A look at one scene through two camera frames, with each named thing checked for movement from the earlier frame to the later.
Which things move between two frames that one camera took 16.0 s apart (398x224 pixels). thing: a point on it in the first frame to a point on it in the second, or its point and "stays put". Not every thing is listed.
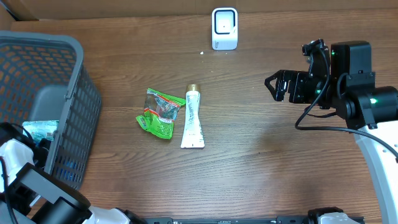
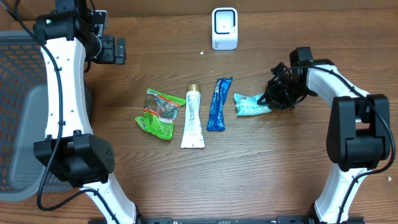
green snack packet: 160,111 stays put
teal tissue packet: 42,129 to 246,105
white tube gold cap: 193,135 stays put
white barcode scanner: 224,28 stays put
